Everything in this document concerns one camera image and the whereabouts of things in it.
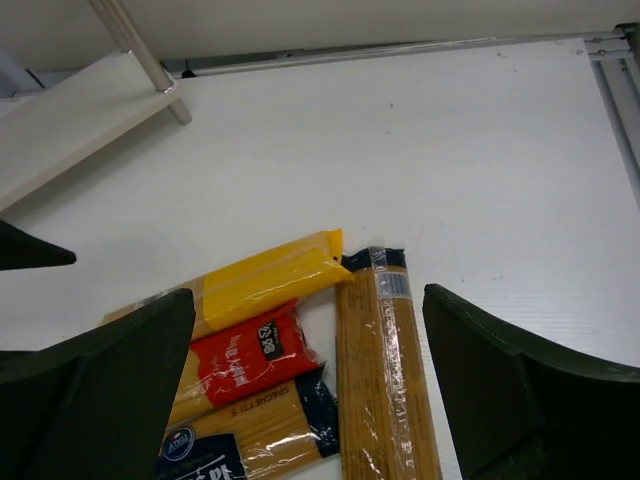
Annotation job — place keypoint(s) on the navy label spaghetti bag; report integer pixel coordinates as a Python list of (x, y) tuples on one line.
[(263, 436)]

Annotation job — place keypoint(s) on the yellow spaghetti bag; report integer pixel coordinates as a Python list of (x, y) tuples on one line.
[(265, 281)]

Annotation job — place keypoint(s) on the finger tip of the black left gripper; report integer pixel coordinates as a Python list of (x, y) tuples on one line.
[(19, 250)]

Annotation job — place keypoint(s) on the red spaghetti bag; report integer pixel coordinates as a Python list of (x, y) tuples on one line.
[(252, 356)]

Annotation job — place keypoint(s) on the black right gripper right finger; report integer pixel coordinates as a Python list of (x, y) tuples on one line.
[(520, 406)]

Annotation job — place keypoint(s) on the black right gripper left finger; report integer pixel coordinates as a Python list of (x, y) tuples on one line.
[(96, 406)]

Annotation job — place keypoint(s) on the aluminium frame rail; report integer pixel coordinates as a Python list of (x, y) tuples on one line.
[(614, 57)]

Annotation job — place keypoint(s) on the clear navy-end spaghetti bag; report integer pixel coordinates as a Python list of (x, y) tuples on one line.
[(385, 422)]

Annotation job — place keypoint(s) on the white two-tier shelf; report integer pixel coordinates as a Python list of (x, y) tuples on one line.
[(52, 131)]

